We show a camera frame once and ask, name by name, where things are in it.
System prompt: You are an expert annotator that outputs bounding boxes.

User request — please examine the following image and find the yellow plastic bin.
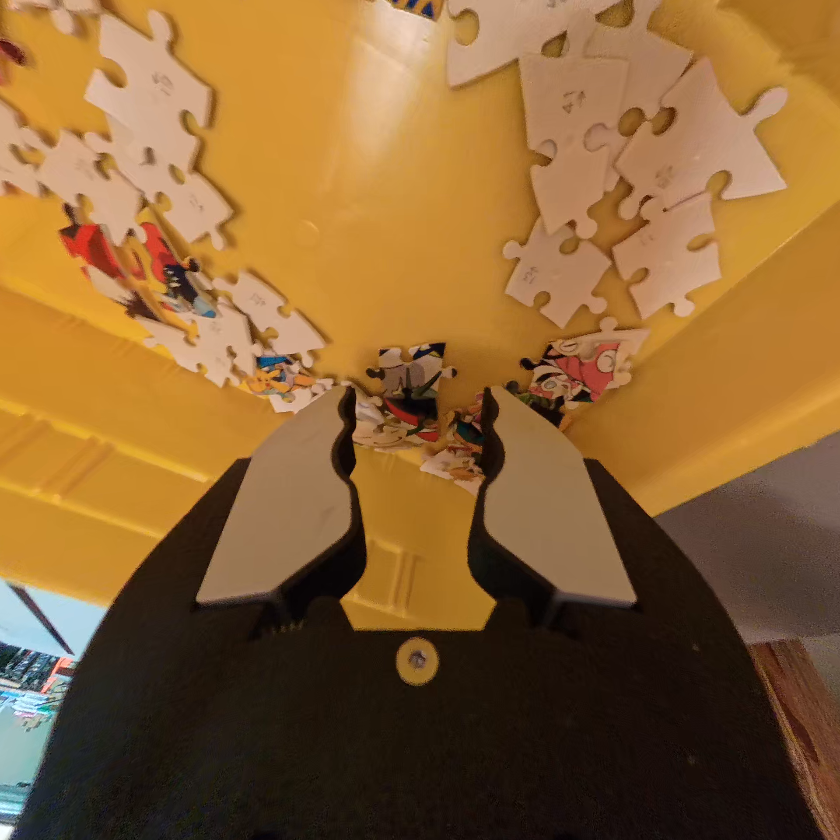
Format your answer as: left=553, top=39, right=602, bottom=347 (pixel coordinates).
left=0, top=0, right=840, bottom=631

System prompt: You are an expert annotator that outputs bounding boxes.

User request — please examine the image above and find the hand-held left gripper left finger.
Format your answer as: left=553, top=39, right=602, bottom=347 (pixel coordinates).
left=196, top=385, right=367, bottom=624

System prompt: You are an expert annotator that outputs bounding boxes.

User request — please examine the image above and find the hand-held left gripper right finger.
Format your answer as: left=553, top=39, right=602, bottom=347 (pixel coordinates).
left=467, top=385, right=639, bottom=629

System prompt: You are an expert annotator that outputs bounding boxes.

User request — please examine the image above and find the pile of colourful puzzle pieces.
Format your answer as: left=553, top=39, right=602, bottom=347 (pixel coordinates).
left=0, top=0, right=788, bottom=496

